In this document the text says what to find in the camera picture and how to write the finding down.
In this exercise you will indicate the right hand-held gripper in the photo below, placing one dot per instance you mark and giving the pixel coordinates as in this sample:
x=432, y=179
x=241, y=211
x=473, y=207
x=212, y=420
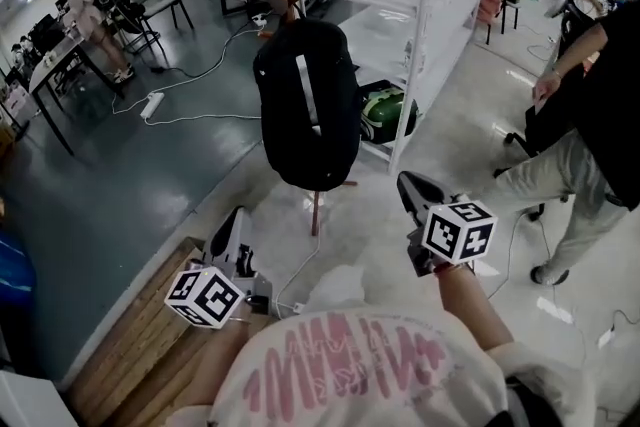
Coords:
x=457, y=232

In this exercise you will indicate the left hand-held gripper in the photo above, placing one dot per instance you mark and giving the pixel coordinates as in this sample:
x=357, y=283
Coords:
x=207, y=297

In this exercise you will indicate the black bag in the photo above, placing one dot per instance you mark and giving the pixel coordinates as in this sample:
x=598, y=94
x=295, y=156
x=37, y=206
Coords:
x=292, y=125

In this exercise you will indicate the person's left forearm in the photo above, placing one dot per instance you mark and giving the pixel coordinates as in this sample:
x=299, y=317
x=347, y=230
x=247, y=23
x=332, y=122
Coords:
x=225, y=360

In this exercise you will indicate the person's right forearm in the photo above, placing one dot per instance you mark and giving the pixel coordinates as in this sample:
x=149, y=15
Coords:
x=470, y=310

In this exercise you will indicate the white metal shelf rack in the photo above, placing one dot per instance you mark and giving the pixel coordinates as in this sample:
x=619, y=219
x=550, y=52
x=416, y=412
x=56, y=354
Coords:
x=425, y=40

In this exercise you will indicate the green glossy helmet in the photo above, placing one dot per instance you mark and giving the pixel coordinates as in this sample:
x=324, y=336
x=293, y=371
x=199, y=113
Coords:
x=385, y=112

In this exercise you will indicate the white power adapter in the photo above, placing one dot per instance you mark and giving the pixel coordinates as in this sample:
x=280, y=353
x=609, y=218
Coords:
x=298, y=308

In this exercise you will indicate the black office chair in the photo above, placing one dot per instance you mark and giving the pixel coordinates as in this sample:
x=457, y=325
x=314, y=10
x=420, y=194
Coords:
x=542, y=125

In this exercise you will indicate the white power strip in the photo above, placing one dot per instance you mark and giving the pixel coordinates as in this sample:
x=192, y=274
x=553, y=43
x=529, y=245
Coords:
x=152, y=105

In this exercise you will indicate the white shirt with pink print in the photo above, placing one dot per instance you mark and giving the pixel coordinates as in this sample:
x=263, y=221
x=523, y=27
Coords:
x=360, y=365

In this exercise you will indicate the pink chair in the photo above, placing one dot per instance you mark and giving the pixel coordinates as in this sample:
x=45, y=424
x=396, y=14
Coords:
x=487, y=0

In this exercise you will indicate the blue object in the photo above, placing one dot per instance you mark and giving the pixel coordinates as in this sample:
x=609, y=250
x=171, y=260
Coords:
x=15, y=270

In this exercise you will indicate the grey table with black legs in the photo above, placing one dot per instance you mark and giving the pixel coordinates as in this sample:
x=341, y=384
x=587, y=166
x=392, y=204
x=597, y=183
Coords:
x=50, y=65

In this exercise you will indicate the white box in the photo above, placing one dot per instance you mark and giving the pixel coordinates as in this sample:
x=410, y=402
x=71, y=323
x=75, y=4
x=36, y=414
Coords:
x=25, y=400

